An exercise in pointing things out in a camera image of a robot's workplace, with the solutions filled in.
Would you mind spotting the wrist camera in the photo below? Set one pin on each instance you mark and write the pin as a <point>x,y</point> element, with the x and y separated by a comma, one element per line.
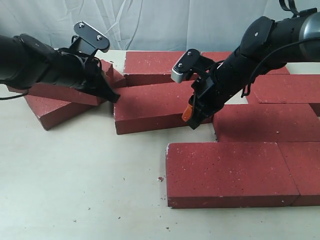
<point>91,36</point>
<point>184,65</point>

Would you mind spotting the red brick second row right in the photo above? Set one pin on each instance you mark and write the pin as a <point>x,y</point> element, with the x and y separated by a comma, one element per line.
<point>284,122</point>

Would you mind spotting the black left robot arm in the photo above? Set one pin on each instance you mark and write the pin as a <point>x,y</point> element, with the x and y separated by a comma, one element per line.
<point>26,61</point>

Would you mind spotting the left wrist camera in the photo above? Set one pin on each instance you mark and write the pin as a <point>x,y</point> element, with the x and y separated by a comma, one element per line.
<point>91,36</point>

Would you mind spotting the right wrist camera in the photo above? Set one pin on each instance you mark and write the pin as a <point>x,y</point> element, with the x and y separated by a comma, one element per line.
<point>184,65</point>

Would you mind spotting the white backdrop cloth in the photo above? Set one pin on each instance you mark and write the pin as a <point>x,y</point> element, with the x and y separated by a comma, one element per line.
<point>140,25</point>

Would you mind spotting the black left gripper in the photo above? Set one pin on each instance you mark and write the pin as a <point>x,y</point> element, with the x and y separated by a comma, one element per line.
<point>83,70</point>

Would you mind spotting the red brick being placed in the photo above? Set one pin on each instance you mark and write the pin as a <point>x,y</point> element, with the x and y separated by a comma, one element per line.
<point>151,107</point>

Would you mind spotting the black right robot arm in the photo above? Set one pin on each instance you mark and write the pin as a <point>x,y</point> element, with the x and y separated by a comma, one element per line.
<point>265,46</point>

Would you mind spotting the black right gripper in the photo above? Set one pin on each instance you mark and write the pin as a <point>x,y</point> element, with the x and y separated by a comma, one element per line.
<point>202,103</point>

